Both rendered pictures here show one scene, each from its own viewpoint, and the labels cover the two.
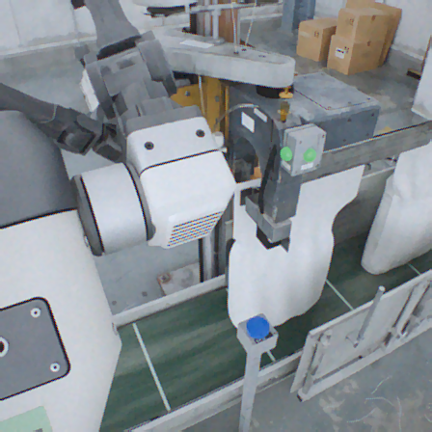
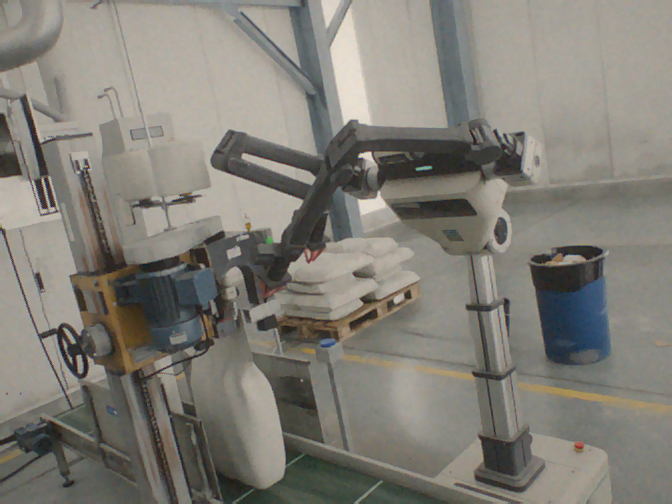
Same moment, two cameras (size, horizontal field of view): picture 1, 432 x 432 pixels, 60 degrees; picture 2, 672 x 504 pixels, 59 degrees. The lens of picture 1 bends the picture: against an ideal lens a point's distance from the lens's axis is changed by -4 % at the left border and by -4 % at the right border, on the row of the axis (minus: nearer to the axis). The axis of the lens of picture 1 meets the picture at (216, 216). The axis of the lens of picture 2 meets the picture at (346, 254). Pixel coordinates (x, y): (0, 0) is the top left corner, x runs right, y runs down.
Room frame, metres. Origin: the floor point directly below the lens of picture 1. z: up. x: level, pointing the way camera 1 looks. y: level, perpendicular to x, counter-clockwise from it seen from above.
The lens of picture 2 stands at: (1.14, 2.01, 1.60)
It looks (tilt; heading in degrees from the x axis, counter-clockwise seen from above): 11 degrees down; 251
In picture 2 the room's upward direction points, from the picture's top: 11 degrees counter-clockwise
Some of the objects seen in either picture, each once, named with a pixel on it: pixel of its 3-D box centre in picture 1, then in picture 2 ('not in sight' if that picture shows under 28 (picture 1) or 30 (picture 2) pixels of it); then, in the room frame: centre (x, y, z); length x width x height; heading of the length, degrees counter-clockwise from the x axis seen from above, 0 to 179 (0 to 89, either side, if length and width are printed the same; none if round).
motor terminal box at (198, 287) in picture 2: not in sight; (197, 291); (1.02, 0.25, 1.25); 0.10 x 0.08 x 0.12; 51
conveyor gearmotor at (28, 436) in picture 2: not in sight; (38, 436); (1.90, -1.44, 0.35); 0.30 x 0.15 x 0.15; 116
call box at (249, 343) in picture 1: (256, 335); (329, 351); (0.56, -0.11, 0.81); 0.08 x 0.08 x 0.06; 26
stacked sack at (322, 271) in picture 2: not in sight; (334, 266); (-0.34, -2.73, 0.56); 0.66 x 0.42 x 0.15; 26
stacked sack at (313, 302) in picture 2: not in sight; (338, 293); (-0.33, -2.73, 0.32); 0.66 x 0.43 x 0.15; 28
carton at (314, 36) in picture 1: (322, 38); not in sight; (5.58, -1.50, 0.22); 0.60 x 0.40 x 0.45; 128
